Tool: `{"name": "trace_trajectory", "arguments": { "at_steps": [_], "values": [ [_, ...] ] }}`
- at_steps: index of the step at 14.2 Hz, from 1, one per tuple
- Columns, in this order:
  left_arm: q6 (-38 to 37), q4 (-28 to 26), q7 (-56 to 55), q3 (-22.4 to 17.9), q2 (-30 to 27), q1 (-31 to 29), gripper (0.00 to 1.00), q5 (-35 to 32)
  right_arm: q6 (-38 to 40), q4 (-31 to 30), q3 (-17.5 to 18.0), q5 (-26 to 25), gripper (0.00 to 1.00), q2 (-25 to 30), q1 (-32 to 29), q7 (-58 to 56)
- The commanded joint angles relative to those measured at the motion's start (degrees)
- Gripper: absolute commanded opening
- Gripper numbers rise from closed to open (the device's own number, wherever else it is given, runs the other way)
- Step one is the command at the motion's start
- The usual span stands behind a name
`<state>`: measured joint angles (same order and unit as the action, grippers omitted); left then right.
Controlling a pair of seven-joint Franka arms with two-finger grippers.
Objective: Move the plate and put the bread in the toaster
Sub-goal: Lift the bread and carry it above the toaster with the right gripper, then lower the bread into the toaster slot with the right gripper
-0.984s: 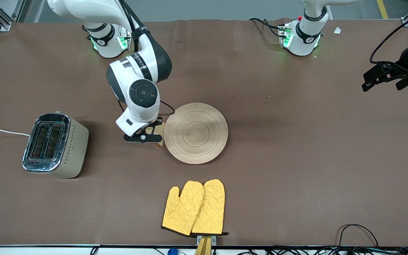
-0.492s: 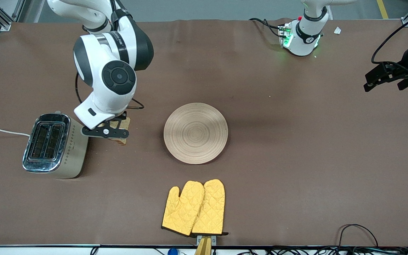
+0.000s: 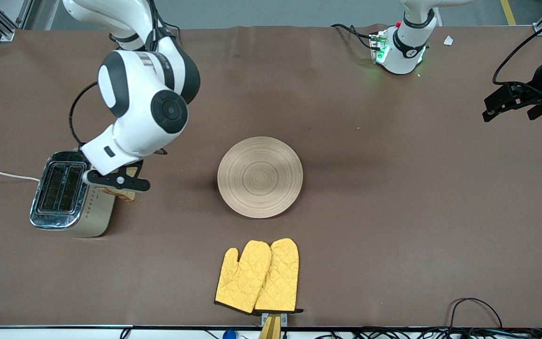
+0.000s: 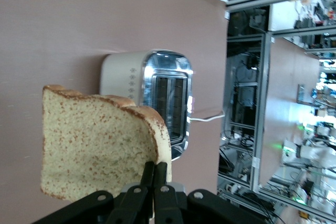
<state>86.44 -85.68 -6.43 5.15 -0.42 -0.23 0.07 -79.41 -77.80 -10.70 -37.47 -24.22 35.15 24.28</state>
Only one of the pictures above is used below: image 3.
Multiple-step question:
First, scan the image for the brown table cover sheet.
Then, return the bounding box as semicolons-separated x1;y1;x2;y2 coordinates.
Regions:
0;24;542;328

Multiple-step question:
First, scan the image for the black cable bundle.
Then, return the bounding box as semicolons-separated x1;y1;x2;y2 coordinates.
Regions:
313;327;542;339

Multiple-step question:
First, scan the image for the black base cable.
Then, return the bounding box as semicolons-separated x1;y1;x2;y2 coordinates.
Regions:
331;24;375;50
151;0;181;45

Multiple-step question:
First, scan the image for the chrome and beige toaster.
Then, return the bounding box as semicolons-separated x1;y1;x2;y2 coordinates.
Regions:
30;151;117;238

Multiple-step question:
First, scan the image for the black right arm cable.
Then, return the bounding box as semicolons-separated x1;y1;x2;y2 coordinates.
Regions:
69;0;170;147

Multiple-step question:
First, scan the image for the round wooden plate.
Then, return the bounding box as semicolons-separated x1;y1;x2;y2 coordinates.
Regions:
217;137;304;219

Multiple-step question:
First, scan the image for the yellow quilted oven mitt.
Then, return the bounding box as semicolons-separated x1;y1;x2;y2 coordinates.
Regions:
254;238;304;315
214;240;272;315

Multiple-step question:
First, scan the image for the black right base cable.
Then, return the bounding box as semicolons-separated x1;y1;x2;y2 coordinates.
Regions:
151;0;181;45

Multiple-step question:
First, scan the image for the black looped cable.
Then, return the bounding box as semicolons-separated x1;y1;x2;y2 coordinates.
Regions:
447;298;504;330

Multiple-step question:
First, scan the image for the white toaster power cable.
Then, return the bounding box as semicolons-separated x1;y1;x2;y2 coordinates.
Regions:
0;169;41;182

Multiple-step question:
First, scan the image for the grey metal bracket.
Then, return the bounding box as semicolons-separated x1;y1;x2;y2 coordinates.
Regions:
261;312;288;328

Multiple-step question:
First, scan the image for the black left base cable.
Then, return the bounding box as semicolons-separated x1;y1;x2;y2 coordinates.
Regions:
331;24;375;50

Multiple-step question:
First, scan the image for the brown bread slice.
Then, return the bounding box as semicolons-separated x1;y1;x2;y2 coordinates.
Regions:
99;165;136;203

